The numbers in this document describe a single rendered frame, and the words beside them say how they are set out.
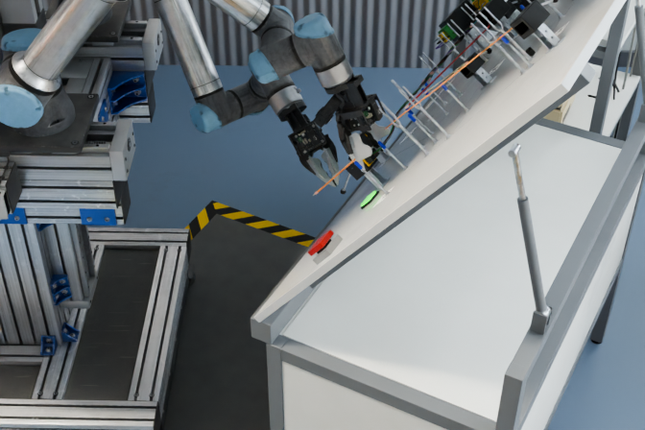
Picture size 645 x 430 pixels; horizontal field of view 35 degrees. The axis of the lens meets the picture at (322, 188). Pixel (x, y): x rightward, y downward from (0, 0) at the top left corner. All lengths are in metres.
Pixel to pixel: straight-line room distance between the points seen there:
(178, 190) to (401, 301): 1.79
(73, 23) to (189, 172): 2.10
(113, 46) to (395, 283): 1.02
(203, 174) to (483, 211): 1.69
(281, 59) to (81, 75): 0.82
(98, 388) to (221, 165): 1.38
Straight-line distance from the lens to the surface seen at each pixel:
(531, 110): 1.71
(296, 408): 2.54
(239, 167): 4.22
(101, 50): 2.92
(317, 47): 2.18
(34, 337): 3.29
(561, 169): 2.97
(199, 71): 2.46
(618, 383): 3.51
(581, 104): 3.51
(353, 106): 2.24
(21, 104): 2.28
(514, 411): 2.18
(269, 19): 2.30
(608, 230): 2.80
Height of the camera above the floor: 2.58
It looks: 39 degrees down
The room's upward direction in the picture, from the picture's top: straight up
